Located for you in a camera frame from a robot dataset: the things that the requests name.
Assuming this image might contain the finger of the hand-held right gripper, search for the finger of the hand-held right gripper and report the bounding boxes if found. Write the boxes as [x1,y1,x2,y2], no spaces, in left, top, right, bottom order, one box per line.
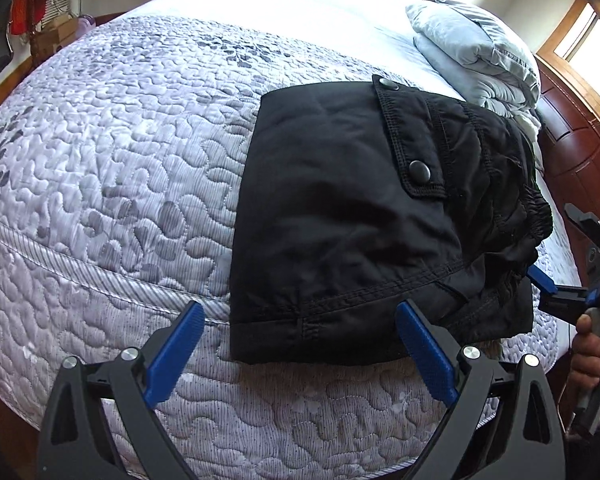
[526,264,588,322]

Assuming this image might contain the folded grey comforter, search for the folded grey comforter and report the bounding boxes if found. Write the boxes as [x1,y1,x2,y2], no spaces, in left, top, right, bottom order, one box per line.
[405,0,543,131]

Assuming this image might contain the dark wooden headboard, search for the dark wooden headboard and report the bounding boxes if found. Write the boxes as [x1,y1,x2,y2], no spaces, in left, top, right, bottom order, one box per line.
[532,52,600,241]

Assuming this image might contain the bed with pale grey sheet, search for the bed with pale grey sheet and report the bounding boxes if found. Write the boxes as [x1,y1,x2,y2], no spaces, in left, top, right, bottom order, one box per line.
[0,0,583,480]

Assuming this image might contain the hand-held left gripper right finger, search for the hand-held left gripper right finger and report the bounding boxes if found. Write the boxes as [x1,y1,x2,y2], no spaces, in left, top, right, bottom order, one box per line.
[396,299,567,480]

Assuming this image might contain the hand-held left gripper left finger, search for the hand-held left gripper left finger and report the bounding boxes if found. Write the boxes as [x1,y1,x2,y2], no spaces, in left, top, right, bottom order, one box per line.
[37,300,206,480]

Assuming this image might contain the cardboard box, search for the cardboard box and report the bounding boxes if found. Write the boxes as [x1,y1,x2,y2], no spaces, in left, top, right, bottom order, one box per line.
[30,15,76,58]

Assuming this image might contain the bright side window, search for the bright side window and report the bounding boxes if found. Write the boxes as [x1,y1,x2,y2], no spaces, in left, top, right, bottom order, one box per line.
[535,0,600,81]

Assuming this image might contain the black pants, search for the black pants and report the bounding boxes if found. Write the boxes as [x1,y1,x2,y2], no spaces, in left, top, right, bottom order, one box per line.
[228,74,554,366]

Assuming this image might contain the red hanging cloth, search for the red hanging cloth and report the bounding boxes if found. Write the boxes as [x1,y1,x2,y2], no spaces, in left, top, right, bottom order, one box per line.
[10,0,48,36]

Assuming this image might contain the person's right hand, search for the person's right hand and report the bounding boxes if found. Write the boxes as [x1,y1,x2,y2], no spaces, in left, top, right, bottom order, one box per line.
[570,312,600,401]

